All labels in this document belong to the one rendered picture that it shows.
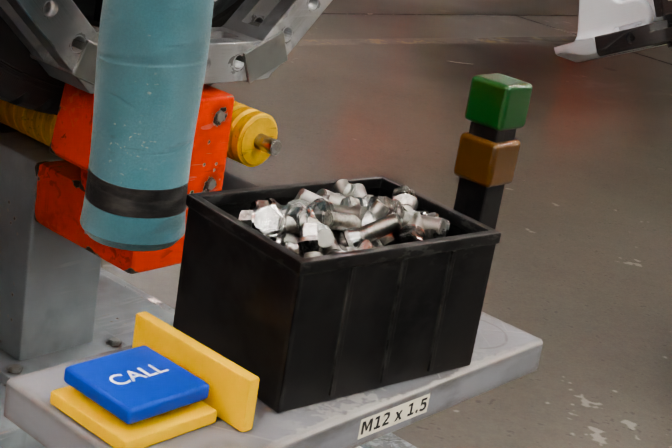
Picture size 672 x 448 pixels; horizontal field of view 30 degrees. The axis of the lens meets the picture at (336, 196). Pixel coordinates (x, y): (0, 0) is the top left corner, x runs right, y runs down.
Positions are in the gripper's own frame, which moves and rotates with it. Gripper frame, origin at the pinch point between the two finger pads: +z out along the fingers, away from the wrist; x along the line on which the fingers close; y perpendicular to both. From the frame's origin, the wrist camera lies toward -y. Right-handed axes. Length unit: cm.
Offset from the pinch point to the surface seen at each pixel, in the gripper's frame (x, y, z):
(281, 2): -8.2, 11.9, 34.9
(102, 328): -6, -19, 69
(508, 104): -0.2, -2.7, 6.6
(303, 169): -140, -7, 146
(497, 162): -0.3, -7.3, 8.8
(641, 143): -265, -20, 118
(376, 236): 16.5, -10.5, 9.9
